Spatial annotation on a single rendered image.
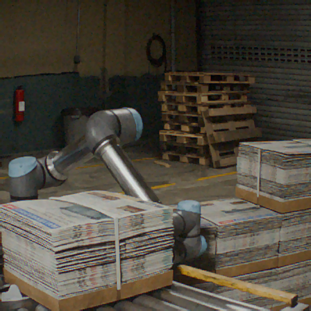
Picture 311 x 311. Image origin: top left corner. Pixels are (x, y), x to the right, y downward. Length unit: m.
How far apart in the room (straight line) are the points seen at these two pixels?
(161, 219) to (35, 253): 0.34
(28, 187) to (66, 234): 0.87
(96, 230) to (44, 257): 0.15
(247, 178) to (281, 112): 7.73
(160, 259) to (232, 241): 0.69
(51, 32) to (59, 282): 8.30
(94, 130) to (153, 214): 0.49
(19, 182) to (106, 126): 0.46
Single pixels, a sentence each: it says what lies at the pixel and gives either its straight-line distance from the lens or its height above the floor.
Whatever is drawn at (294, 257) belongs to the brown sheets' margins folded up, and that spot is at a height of 0.63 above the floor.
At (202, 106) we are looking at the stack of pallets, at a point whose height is 0.83.
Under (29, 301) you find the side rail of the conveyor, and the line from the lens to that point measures 1.50.
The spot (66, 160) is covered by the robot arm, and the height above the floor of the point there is 1.05.
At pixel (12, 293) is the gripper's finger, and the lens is 1.53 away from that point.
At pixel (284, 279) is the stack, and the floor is 0.54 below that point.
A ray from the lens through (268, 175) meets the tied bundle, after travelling 2.37.
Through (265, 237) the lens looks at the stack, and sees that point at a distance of 2.30.
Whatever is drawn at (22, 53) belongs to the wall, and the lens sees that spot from 9.24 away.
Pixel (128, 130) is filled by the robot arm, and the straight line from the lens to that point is 2.00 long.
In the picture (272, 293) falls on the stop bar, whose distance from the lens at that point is 1.51.
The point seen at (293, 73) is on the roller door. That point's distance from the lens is 10.02.
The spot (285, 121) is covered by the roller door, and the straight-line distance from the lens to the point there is 10.16.
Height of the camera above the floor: 1.38
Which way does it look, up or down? 8 degrees down
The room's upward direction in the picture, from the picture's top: straight up
